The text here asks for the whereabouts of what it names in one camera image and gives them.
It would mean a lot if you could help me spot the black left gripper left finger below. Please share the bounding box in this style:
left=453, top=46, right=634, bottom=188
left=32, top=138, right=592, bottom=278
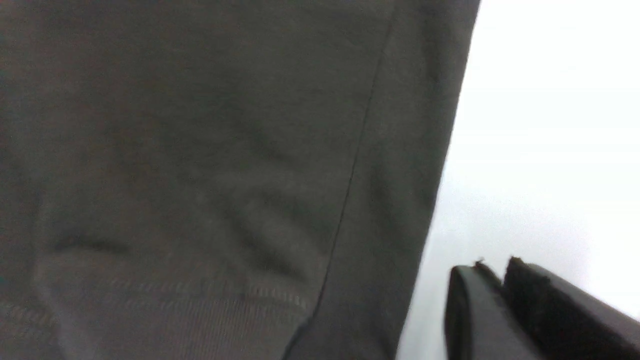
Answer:
left=444, top=260, right=546, bottom=360

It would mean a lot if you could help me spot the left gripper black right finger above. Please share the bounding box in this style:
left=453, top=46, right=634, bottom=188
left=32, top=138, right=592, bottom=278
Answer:
left=503, top=257, right=640, bottom=360

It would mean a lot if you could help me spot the dark gray long-sleeve top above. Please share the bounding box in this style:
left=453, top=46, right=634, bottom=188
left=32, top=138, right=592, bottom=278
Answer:
left=1, top=0, right=480, bottom=360

